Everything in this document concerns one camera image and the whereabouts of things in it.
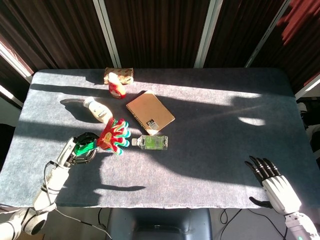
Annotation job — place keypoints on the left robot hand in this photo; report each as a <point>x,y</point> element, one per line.
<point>76,151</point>

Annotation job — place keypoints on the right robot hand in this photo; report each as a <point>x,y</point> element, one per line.
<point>277,192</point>

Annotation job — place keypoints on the dark robot base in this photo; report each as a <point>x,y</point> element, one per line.
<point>160,223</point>

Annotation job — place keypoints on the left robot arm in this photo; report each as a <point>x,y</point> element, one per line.
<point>37,197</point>

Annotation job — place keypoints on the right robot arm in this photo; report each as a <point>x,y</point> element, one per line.
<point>301,226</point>

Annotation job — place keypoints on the white squeeze bottle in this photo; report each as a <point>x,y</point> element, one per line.
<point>98,110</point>

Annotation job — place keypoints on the clear plastic bottle green label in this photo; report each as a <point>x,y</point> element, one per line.
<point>151,142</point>

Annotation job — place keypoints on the red ketchup bottle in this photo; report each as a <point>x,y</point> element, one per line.
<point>116,86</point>

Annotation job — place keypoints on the brown spiral notebook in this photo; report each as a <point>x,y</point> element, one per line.
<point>150,113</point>

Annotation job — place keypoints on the beige patterned snack package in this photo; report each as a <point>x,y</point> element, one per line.
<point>120,75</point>

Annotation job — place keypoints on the grey table cloth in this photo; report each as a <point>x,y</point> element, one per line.
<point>175,162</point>

